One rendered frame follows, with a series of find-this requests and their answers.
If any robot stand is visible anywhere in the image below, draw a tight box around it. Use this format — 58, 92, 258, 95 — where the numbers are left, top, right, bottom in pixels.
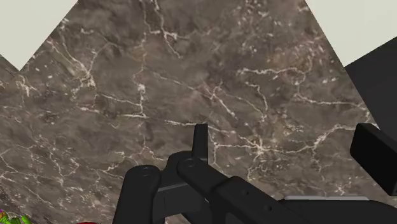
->
344, 37, 397, 132

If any green and purple toy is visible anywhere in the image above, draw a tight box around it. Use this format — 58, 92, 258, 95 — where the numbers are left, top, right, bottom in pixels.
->
0, 209, 33, 224

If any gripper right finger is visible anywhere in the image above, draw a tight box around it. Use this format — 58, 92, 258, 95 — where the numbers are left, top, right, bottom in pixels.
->
349, 122, 397, 197

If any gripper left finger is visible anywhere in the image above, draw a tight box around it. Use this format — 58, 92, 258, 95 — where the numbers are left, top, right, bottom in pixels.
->
112, 123, 309, 224

